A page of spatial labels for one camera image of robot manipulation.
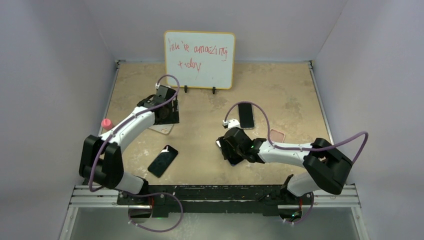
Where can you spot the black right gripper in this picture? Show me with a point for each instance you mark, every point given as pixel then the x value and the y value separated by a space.
pixel 223 138

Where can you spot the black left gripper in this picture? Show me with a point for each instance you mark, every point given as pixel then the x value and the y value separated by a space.
pixel 173 118

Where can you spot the clear grey phone case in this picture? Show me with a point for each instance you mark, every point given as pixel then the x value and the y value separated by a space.
pixel 164 129

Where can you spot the black phone with case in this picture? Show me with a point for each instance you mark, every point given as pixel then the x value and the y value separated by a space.
pixel 246 115

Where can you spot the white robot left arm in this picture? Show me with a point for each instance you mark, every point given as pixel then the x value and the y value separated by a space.
pixel 101 158

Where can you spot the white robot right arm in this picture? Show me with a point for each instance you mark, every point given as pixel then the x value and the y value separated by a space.
pixel 326 167

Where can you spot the pink phone case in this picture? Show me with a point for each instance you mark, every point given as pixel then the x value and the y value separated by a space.
pixel 276 136

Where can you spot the yellow framed whiteboard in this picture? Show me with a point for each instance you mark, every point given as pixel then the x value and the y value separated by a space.
pixel 200 59

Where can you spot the pink capped small bottle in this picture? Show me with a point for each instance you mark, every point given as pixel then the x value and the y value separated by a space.
pixel 107 124

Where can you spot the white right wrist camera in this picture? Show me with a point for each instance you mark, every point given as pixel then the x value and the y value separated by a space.
pixel 230 123

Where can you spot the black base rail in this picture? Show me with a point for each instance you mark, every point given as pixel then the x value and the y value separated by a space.
pixel 268 200

